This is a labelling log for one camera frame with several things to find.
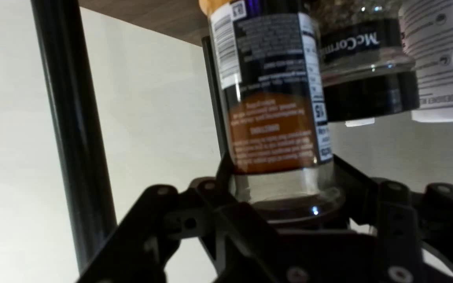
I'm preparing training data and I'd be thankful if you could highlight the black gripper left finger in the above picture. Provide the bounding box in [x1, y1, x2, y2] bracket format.
[75, 153, 317, 283]

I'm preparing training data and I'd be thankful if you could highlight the dark wood metal shelf unit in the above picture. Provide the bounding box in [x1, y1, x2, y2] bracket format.
[28, 0, 233, 275]

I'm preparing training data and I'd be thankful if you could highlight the orange-cap spice bottle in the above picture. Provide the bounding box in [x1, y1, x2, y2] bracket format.
[198, 0, 344, 216]

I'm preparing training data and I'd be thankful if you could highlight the black-cap spice bottle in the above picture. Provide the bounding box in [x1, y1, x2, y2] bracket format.
[311, 0, 421, 127]

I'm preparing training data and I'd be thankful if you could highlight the white cylindrical canister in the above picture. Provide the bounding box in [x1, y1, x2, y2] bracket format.
[398, 0, 453, 125]

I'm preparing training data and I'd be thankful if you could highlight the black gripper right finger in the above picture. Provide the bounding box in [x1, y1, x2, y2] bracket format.
[314, 155, 453, 283]

